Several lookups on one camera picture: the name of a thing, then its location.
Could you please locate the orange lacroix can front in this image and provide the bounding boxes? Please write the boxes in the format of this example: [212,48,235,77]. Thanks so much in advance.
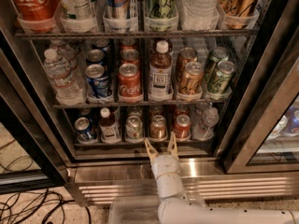
[178,62,204,95]

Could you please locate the water bottle middle shelf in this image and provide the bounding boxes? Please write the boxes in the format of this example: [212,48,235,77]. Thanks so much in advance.
[44,49,85,105]

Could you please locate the water bottle bottom shelf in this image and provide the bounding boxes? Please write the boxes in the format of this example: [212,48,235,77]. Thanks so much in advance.
[193,107,219,141]

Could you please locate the water bottle shelf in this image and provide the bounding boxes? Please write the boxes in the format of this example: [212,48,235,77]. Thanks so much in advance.
[193,107,219,141]
[179,0,220,31]
[44,49,85,105]

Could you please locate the sprite bottle top shelf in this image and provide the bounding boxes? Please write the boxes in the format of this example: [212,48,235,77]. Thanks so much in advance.
[61,0,93,21]

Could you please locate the tea bottle shelf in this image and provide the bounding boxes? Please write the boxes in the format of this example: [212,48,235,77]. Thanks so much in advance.
[99,107,120,142]
[149,40,172,100]

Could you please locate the blue pepsi can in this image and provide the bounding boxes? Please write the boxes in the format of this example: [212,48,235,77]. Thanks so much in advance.
[86,49,105,65]
[85,63,111,98]

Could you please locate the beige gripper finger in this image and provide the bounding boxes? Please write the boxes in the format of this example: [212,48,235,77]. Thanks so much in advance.
[167,132,178,158]
[144,138,159,162]

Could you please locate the water bottle top shelf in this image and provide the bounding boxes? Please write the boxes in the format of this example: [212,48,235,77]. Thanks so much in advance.
[179,0,220,31]

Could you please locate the black floor cables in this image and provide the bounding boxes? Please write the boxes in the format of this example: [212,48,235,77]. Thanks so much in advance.
[0,138,92,224]

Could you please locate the orange can bottom shelf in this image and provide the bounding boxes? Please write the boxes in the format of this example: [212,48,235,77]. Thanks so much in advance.
[149,115,166,140]

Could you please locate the green lacroix can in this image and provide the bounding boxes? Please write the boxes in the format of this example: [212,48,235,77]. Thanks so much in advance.
[205,47,229,82]
[147,0,175,19]
[207,61,235,93]

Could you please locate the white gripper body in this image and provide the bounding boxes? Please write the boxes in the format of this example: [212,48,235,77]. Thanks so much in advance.
[151,155,180,176]

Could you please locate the right glass fridge door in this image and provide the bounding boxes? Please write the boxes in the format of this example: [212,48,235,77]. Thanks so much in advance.
[214,0,299,174]

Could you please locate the white green can bottom shelf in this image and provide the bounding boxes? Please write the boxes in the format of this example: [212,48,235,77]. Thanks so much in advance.
[125,116,143,140]

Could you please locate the tea bottle bottom shelf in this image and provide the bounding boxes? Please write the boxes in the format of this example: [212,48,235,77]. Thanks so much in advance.
[99,107,120,142]

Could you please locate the blue pepsi can front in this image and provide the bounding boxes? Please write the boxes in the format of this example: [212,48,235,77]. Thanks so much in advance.
[85,63,111,98]

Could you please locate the red coca-cola can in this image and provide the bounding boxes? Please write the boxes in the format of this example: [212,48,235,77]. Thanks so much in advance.
[121,49,140,66]
[118,63,141,97]

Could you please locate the green lacroix can rear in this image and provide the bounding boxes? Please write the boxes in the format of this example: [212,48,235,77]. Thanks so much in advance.
[205,47,229,82]

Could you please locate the large coca-cola bottle top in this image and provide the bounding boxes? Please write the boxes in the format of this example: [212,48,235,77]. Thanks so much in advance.
[12,0,59,33]

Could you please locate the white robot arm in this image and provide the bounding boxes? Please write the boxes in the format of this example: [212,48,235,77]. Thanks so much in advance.
[144,133,299,224]

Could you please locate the orange lacroix can rear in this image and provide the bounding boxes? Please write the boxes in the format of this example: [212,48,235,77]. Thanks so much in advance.
[176,47,197,81]

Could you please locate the stainless fridge base grille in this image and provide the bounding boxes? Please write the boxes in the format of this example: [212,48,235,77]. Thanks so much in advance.
[65,159,299,206]

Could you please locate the blue can bottom shelf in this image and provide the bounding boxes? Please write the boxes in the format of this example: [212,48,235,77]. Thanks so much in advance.
[75,117,97,143]

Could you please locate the red can bottom shelf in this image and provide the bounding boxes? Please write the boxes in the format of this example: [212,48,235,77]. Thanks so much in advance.
[172,115,191,139]

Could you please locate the green lacroix can top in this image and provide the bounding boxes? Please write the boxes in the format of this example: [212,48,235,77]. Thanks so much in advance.
[147,0,175,19]

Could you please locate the tea bottle middle shelf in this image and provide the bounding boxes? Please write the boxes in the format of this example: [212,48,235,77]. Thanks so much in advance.
[149,40,172,100]

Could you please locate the red coca-cola can front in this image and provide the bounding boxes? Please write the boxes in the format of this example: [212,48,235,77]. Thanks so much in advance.
[118,63,141,97]

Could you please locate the clear plastic bin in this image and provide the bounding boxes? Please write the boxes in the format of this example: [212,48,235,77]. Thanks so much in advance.
[108,193,206,224]

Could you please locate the red bull can top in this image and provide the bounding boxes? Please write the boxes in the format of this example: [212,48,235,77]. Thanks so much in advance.
[106,0,130,20]

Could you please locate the orange lacroix can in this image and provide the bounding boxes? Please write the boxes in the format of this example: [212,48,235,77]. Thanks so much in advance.
[176,47,197,81]
[178,62,204,95]

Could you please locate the green lacroix can front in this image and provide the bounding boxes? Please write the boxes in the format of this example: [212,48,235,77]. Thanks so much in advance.
[207,61,235,93]

